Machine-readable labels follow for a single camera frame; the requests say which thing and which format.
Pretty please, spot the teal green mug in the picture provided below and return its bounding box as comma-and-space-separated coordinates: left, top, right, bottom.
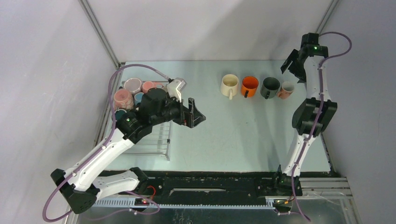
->
114, 109, 127, 121

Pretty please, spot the cream mug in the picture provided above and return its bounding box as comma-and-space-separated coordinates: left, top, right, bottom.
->
220, 74, 239, 100

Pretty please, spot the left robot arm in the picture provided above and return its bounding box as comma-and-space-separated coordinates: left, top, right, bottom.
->
51, 88, 206, 214

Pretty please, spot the aluminium frame rail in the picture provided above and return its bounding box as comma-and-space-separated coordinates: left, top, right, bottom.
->
63, 177, 361, 224

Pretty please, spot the salmon printed mug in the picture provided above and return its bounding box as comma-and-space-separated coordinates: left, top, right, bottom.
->
276, 81, 295, 99

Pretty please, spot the pink patterned mug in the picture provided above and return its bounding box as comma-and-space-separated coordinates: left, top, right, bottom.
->
113, 89, 134, 110

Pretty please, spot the orange mug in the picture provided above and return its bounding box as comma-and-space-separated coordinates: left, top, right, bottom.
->
241, 76, 259, 98

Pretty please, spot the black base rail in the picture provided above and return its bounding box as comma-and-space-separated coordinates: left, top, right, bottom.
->
99, 170, 302, 206

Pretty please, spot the wire dish rack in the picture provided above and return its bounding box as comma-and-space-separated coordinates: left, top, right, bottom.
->
116, 88, 179, 161

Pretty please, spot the blue mug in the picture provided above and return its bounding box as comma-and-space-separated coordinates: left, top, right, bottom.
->
134, 92, 144, 106

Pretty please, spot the grey mug white base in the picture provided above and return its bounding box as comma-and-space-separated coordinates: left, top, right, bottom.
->
123, 77, 143, 96

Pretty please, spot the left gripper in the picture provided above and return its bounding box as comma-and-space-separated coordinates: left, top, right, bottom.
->
151, 92, 205, 128

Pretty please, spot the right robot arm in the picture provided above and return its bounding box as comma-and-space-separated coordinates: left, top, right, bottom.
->
271, 33, 338, 196

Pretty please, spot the dark green mug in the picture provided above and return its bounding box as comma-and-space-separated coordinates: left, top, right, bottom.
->
260, 77, 281, 99

